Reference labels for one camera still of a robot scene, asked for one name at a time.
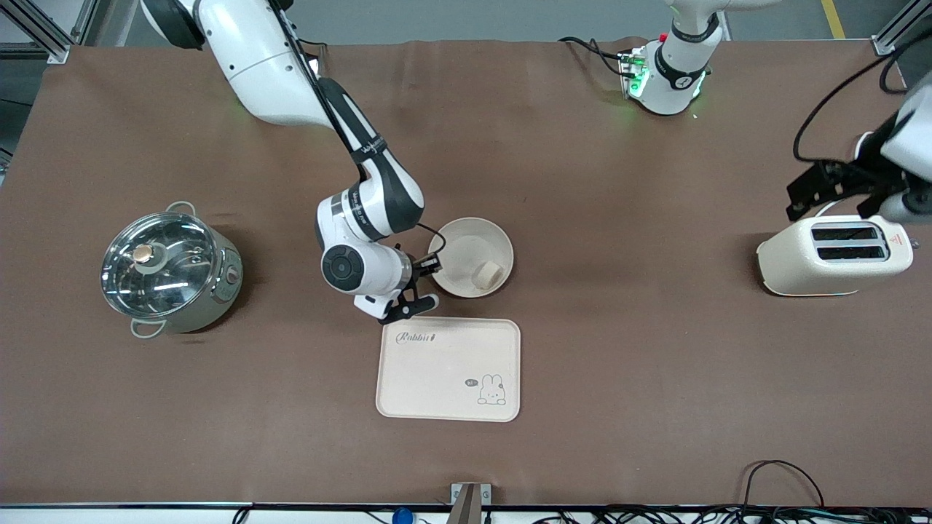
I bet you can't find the beige round bowl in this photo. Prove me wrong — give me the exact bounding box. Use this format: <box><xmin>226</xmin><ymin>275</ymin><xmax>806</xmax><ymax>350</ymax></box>
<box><xmin>428</xmin><ymin>217</ymin><xmax>515</xmax><ymax>299</ymax></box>

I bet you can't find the cream rabbit print tray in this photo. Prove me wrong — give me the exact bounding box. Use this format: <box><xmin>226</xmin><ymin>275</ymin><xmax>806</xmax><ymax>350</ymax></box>
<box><xmin>375</xmin><ymin>317</ymin><xmax>522</xmax><ymax>423</ymax></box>

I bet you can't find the cream two-slot toaster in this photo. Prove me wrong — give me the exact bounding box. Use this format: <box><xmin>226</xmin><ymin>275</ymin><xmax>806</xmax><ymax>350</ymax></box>
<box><xmin>756</xmin><ymin>213</ymin><xmax>915</xmax><ymax>297</ymax></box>

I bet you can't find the brown table mat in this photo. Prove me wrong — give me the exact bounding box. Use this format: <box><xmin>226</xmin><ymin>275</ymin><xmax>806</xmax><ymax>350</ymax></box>
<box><xmin>0</xmin><ymin>38</ymin><xmax>932</xmax><ymax>508</ymax></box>

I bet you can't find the stainless steel cooking pot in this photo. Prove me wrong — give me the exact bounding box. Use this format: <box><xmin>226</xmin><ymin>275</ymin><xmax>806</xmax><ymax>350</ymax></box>
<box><xmin>100</xmin><ymin>202</ymin><xmax>243</xmax><ymax>339</ymax></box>

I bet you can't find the green-lit control box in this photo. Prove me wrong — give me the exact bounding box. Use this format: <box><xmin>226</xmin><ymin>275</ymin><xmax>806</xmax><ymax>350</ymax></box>
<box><xmin>619</xmin><ymin>45</ymin><xmax>650</xmax><ymax>100</ymax></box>

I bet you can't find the glass pot lid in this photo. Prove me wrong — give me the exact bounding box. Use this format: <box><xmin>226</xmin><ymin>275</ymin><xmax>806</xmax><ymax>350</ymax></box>
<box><xmin>100</xmin><ymin>213</ymin><xmax>219</xmax><ymax>319</ymax></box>

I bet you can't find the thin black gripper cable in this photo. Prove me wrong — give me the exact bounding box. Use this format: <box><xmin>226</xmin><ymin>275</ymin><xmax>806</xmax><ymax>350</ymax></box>
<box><xmin>416</xmin><ymin>222</ymin><xmax>448</xmax><ymax>257</ymax></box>

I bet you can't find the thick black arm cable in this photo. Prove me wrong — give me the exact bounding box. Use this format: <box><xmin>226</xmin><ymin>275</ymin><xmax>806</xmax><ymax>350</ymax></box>
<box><xmin>794</xmin><ymin>29</ymin><xmax>932</xmax><ymax>164</ymax></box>

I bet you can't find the aluminium frame profile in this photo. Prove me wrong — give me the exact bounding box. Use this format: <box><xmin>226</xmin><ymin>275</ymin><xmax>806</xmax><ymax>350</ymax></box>
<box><xmin>872</xmin><ymin>0</ymin><xmax>932</xmax><ymax>56</ymax></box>
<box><xmin>0</xmin><ymin>0</ymin><xmax>99</xmax><ymax>65</ymax></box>

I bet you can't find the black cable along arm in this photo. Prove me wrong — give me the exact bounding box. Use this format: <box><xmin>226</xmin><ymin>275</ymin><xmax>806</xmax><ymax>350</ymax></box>
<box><xmin>271</xmin><ymin>0</ymin><xmax>383</xmax><ymax>164</ymax></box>

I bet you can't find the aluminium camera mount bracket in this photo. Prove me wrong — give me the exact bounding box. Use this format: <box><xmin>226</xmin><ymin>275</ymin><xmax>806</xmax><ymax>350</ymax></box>
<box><xmin>450</xmin><ymin>483</ymin><xmax>491</xmax><ymax>524</ymax></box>

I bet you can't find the looped black cable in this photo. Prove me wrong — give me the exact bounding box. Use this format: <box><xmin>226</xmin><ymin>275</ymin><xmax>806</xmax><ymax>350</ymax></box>
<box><xmin>741</xmin><ymin>460</ymin><xmax>825</xmax><ymax>510</ymax></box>

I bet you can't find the black base cable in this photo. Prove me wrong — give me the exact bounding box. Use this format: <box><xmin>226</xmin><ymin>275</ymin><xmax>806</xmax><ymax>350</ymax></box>
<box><xmin>559</xmin><ymin>36</ymin><xmax>628</xmax><ymax>77</ymax></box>

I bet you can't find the black cable bundle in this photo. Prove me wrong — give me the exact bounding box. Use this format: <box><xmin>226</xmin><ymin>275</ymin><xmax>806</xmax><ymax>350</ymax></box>
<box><xmin>532</xmin><ymin>507</ymin><xmax>932</xmax><ymax>524</ymax></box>

